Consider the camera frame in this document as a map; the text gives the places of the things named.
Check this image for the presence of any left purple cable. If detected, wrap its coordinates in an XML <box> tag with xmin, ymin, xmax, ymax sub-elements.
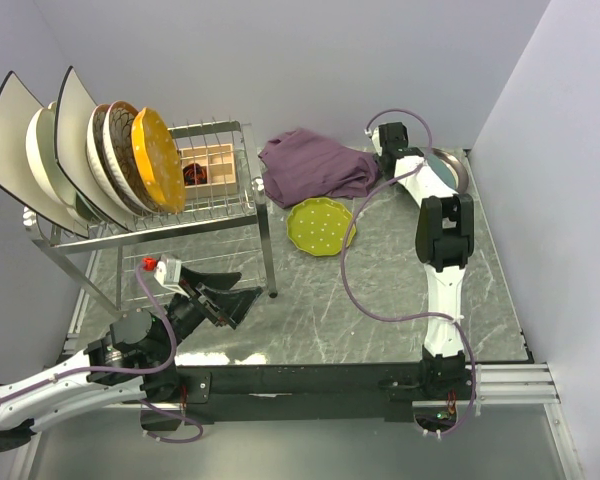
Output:
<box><xmin>0</xmin><ymin>257</ymin><xmax>204</xmax><ymax>445</ymax></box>

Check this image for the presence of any steel dish rack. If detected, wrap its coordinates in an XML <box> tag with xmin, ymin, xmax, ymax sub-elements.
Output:
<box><xmin>23</xmin><ymin>121</ymin><xmax>278</xmax><ymax>315</ymax></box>

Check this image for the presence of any black base beam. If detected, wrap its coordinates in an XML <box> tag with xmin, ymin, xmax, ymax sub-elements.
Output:
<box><xmin>164</xmin><ymin>361</ymin><xmax>470</xmax><ymax>425</ymax></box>

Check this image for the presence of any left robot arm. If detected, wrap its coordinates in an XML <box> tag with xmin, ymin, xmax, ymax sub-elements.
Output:
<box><xmin>0</xmin><ymin>257</ymin><xmax>263</xmax><ymax>452</ymax></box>

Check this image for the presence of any lime green dotted plate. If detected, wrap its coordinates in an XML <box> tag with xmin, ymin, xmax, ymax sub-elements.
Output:
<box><xmin>286</xmin><ymin>197</ymin><xmax>353</xmax><ymax>257</ymax></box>

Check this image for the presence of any orange dotted plate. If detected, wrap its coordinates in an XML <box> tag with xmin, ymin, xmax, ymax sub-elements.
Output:
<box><xmin>131</xmin><ymin>107</ymin><xmax>186</xmax><ymax>213</ymax></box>

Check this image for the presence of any purple cloth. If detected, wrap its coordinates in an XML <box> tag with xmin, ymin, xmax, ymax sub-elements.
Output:
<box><xmin>259</xmin><ymin>128</ymin><xmax>380</xmax><ymax>209</ymax></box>

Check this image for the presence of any aluminium rail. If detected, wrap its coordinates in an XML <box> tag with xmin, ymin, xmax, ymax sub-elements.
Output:
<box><xmin>475</xmin><ymin>363</ymin><xmax>560</xmax><ymax>405</ymax></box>

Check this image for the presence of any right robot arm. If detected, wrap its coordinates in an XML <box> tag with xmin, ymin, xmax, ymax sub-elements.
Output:
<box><xmin>371</xmin><ymin>122</ymin><xmax>474</xmax><ymax>399</ymax></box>

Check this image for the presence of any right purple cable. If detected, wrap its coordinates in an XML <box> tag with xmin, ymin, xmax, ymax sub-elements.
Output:
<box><xmin>340</xmin><ymin>108</ymin><xmax>479</xmax><ymax>436</ymax></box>

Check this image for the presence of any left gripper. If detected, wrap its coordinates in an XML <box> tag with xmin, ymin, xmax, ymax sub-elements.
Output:
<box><xmin>152</xmin><ymin>265</ymin><xmax>264</xmax><ymax>361</ymax></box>

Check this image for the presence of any large square plate, far left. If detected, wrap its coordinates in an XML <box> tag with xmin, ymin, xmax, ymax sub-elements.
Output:
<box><xmin>0</xmin><ymin>71</ymin><xmax>88</xmax><ymax>238</ymax></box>

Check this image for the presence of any wooden cutlery box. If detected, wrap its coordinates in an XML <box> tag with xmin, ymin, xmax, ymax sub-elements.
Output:
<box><xmin>179</xmin><ymin>144</ymin><xmax>238</xmax><ymax>200</ymax></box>

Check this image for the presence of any brown scale-pattern plate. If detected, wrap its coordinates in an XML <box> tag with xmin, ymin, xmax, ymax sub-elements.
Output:
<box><xmin>103</xmin><ymin>101</ymin><xmax>161</xmax><ymax>214</ymax></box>

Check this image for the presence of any purple cable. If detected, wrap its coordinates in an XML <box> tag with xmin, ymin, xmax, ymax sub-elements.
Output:
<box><xmin>340</xmin><ymin>108</ymin><xmax>479</xmax><ymax>436</ymax></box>
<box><xmin>0</xmin><ymin>257</ymin><xmax>204</xmax><ymax>445</ymax></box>

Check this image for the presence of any white round plate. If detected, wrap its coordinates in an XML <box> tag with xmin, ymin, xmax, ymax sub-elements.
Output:
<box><xmin>25</xmin><ymin>102</ymin><xmax>91</xmax><ymax>227</ymax></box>

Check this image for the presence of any dark green round plate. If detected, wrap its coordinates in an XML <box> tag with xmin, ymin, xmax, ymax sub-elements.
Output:
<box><xmin>427</xmin><ymin>149</ymin><xmax>459</xmax><ymax>190</ymax></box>

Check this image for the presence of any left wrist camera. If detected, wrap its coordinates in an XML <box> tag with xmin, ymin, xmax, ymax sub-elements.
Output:
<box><xmin>154</xmin><ymin>254</ymin><xmax>185</xmax><ymax>295</ymax></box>

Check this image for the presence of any white ribbed brown bowl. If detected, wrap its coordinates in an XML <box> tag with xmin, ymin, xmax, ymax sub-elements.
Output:
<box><xmin>86</xmin><ymin>104</ymin><xmax>143</xmax><ymax>216</ymax></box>

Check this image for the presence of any purple-rimmed beige plate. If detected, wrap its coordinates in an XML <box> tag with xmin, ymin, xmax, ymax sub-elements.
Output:
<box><xmin>433</xmin><ymin>148</ymin><xmax>470</xmax><ymax>194</ymax></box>

